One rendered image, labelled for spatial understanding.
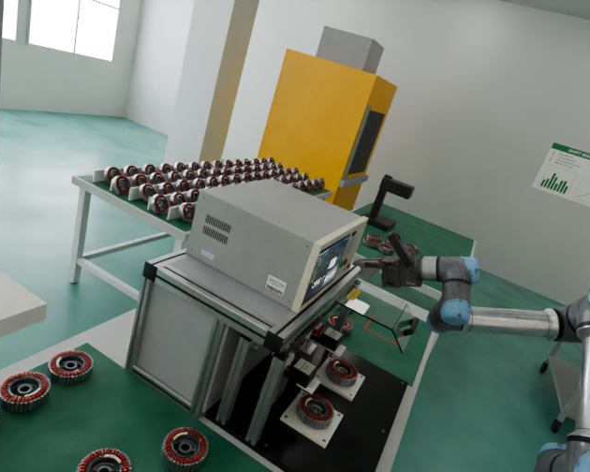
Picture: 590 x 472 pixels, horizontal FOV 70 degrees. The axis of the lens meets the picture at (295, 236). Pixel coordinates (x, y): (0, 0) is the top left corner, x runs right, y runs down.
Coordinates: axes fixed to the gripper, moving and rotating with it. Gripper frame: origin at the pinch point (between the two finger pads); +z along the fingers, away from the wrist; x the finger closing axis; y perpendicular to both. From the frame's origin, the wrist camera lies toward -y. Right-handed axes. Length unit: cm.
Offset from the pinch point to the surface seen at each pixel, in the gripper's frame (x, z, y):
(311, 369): -20.2, 9.7, 27.7
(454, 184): 512, 14, 18
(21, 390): -67, 69, 17
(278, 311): -32.3, 11.7, 5.4
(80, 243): 57, 204, 4
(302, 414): -25.7, 11.2, 39.1
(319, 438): -27, 6, 45
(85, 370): -53, 63, 18
